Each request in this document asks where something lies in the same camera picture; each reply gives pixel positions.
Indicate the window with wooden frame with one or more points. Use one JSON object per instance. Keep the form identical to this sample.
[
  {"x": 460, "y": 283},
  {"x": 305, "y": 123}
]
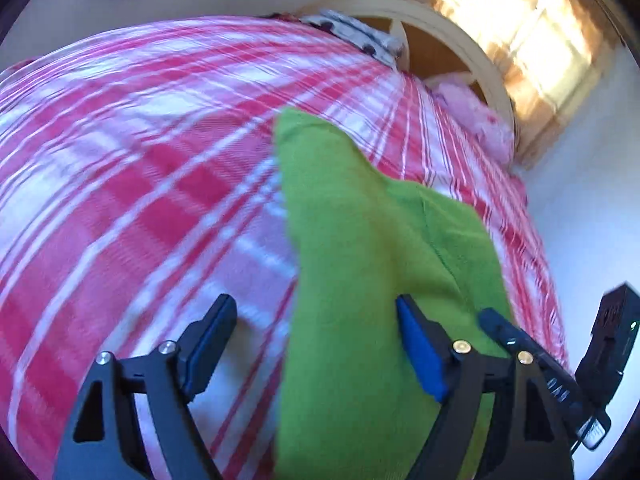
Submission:
[{"x": 545, "y": 35}]

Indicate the pink pillow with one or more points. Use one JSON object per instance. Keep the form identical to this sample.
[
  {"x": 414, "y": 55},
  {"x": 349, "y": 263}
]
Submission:
[{"x": 475, "y": 115}]

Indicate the green knit sweater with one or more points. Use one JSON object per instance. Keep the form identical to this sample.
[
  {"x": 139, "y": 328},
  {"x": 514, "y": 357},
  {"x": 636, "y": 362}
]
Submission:
[{"x": 350, "y": 260}]

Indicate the cream wooden headboard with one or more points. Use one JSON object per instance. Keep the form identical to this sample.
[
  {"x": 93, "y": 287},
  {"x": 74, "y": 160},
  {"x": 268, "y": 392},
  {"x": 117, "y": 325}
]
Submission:
[{"x": 450, "y": 25}]

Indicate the red plaid blanket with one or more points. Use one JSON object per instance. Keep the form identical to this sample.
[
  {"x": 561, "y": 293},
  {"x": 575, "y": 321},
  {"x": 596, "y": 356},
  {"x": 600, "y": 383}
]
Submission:
[{"x": 150, "y": 160}]

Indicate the black and white patterned pillow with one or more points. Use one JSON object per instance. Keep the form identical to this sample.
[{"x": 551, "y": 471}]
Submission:
[{"x": 360, "y": 35}]

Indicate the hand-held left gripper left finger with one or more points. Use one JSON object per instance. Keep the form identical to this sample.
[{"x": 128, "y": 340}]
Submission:
[{"x": 206, "y": 355}]

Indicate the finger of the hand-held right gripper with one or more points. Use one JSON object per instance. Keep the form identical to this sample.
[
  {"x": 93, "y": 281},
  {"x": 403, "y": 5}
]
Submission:
[{"x": 500, "y": 332}]

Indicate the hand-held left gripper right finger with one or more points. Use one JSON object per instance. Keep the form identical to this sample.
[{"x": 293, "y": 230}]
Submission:
[{"x": 425, "y": 355}]

